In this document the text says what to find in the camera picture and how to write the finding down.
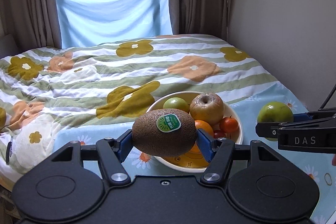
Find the small tangerine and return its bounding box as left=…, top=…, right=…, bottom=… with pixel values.
left=219, top=116, right=239, bottom=133

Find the large orange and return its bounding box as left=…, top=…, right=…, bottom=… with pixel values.
left=195, top=120, right=214, bottom=137

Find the green apple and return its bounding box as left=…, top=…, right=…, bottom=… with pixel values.
left=257, top=101, right=295, bottom=142
left=162, top=97, right=190, bottom=113

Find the large yellowish apple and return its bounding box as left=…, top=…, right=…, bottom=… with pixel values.
left=190, top=93, right=225, bottom=125

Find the brown kiwi with sticker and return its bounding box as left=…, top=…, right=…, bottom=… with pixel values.
left=131, top=109, right=197, bottom=157

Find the red cherry tomato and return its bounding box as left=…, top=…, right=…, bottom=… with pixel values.
left=214, top=130, right=227, bottom=139

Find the cream ceramic bowl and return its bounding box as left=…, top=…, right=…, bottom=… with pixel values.
left=147, top=92, right=243, bottom=173

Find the floral striped duvet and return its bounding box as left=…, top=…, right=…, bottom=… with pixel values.
left=1, top=34, right=276, bottom=188

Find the black remote on bed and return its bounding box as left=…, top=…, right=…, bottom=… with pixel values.
left=5, top=137, right=13, bottom=165

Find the light blue window cloth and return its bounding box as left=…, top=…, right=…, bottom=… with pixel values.
left=56, top=0, right=172, bottom=48

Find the grey bed headboard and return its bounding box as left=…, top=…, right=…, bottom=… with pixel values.
left=0, top=34, right=20, bottom=59

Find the black cable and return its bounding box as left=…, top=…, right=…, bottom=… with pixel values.
left=318, top=83, right=336, bottom=111

